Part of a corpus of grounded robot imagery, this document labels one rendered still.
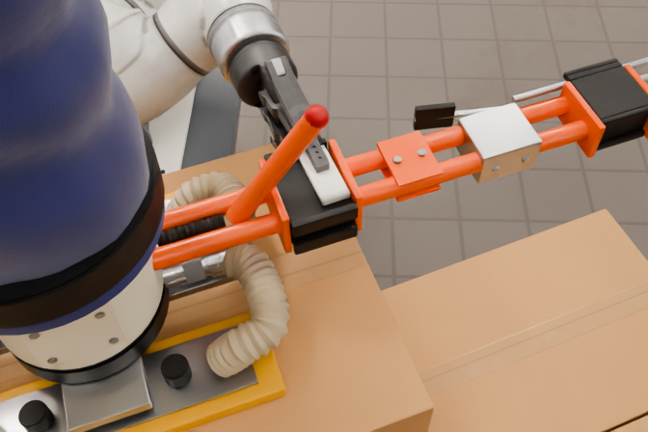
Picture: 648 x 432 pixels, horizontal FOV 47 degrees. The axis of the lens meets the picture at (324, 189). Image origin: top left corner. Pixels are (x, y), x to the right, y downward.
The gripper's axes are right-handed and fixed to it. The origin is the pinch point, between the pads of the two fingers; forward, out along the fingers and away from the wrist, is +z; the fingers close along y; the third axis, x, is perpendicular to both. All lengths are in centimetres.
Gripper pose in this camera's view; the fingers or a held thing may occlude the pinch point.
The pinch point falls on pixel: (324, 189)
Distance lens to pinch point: 78.0
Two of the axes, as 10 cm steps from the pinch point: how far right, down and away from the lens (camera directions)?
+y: 0.0, 6.1, 7.9
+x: -9.2, 3.0, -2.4
